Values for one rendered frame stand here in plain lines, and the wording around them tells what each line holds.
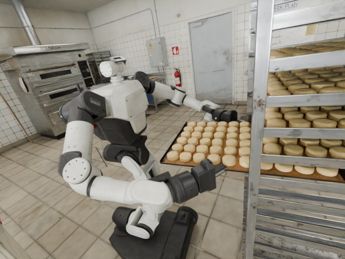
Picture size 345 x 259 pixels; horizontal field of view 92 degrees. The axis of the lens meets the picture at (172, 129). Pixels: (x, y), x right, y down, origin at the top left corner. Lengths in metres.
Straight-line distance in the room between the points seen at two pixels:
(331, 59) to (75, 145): 0.72
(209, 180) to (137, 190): 0.24
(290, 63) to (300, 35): 3.82
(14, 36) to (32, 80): 1.51
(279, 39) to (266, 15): 3.85
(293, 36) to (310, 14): 3.81
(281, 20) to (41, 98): 4.46
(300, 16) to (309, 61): 0.10
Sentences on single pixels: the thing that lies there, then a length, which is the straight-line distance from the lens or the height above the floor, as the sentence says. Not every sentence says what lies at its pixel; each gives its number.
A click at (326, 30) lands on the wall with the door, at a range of 4.37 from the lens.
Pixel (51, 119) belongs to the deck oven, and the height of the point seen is 0.53.
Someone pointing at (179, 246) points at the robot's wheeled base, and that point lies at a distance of 1.49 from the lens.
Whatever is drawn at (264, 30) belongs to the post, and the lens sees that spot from 0.45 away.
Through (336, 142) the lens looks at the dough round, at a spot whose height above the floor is 1.15.
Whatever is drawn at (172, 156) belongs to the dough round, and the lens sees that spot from 0.69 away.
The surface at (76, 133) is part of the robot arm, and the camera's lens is 0.66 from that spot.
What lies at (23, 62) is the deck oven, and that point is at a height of 1.73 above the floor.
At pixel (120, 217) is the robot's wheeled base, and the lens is 1.58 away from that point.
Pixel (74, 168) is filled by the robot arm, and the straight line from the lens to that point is 0.59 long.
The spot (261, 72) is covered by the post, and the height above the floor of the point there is 1.40.
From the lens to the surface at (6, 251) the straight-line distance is 1.49.
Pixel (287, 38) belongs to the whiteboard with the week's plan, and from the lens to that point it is 4.30.
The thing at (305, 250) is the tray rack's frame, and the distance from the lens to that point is 1.64.
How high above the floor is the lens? 1.48
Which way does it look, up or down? 25 degrees down
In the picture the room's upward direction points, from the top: 10 degrees counter-clockwise
